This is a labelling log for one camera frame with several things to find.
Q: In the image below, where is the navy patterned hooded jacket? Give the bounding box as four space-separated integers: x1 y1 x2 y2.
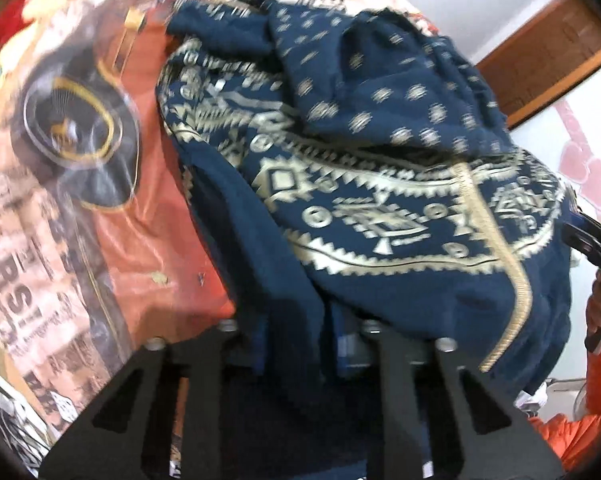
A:
155 0 574 480

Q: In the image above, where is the printed blanket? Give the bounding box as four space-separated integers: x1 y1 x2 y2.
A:
0 0 433 477

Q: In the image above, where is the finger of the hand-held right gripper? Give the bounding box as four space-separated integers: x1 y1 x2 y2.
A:
563 205 601 283

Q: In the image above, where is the white door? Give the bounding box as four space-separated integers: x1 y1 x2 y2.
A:
507 72 601 273

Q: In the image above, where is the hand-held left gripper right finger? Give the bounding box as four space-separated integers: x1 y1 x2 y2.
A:
336 310 566 480

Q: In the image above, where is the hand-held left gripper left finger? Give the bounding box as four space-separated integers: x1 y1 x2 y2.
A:
39 319 252 480

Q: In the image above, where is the brown wooden door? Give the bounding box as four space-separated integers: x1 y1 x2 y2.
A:
476 0 601 131

